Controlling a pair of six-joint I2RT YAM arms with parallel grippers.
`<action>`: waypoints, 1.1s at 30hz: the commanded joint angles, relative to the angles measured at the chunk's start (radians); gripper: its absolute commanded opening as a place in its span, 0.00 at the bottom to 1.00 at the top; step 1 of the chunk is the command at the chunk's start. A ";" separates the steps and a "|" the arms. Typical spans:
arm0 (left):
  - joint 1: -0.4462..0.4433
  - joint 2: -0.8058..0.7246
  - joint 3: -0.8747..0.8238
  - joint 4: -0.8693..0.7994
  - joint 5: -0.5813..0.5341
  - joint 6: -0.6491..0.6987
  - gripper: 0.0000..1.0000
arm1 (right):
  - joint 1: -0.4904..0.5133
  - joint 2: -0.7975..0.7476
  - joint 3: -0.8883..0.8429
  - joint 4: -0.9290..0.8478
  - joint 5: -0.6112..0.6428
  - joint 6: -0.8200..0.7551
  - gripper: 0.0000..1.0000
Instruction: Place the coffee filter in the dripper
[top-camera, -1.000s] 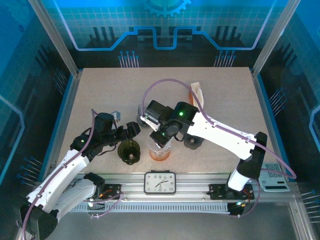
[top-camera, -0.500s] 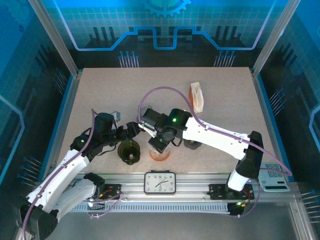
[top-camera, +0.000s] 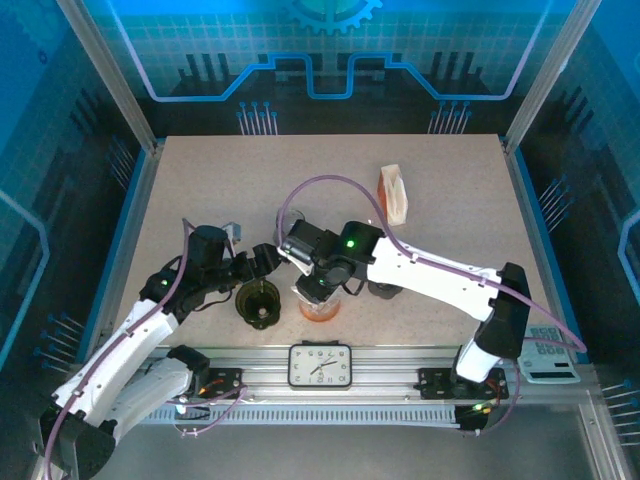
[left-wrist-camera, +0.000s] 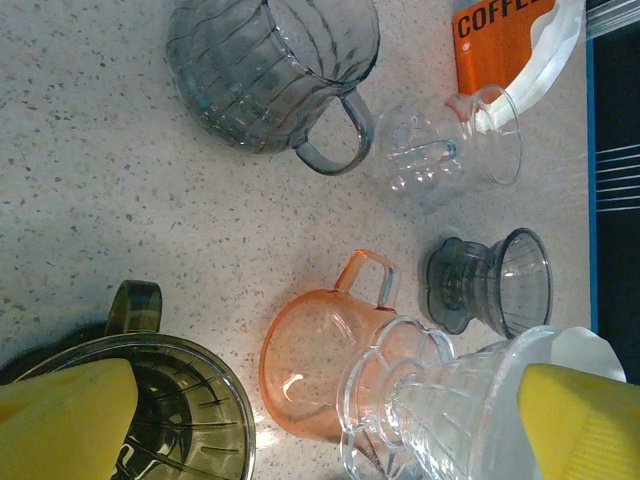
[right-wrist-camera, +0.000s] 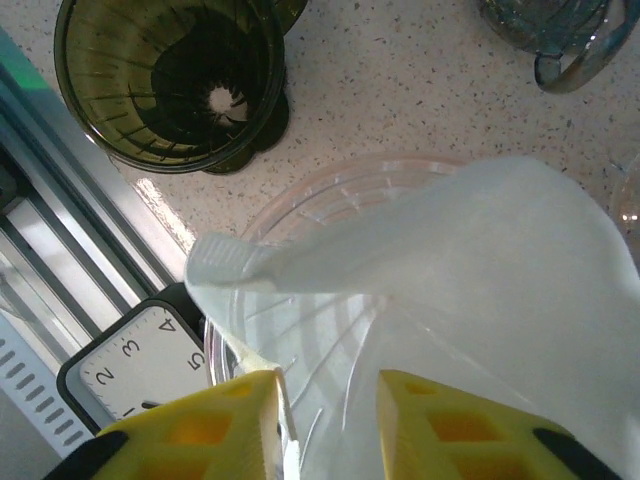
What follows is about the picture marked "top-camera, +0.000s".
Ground clear plastic coffee dripper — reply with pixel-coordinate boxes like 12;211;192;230
297;294;344;314

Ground orange plastic coffee server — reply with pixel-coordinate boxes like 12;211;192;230
298;299;342;325

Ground dark green coffee dripper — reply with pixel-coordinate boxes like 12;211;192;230
234;279;282;331

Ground grey plastic coffee dripper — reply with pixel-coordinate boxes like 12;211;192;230
368;280;402;300

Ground orange coffee filter pack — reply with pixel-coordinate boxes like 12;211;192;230
375;163;410;227

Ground rectangular white alarm clock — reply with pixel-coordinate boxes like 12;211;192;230
287;342;353;391

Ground silver metal shelf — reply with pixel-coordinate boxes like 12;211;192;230
29;387;624;480

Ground white desk calculator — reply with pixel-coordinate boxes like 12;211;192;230
517;324;582;385

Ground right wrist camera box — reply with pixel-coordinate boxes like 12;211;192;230
278;240;314;276

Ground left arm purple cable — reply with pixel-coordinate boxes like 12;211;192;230
43;217;251;480

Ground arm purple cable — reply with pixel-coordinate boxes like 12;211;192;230
276;174;587;436
43;217;251;480

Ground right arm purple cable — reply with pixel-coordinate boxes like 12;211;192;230
276;174;587;436

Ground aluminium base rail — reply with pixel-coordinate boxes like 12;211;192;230
139;344;506;401

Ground slotted grey cable duct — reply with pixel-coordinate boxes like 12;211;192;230
142;404;459;426

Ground aluminium frame post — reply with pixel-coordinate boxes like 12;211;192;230
54;0;166;154
502;0;604;154

